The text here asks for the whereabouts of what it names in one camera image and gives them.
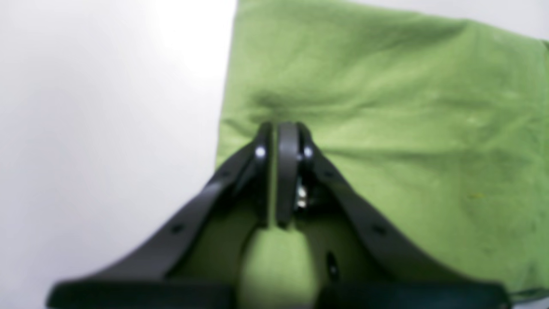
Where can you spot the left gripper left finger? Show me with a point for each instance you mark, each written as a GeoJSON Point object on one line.
{"type": "Point", "coordinates": [192, 261]}

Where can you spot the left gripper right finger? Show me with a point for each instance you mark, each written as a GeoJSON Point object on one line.
{"type": "Point", "coordinates": [366, 261]}

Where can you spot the green T-shirt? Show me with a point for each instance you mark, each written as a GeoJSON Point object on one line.
{"type": "Point", "coordinates": [442, 124]}

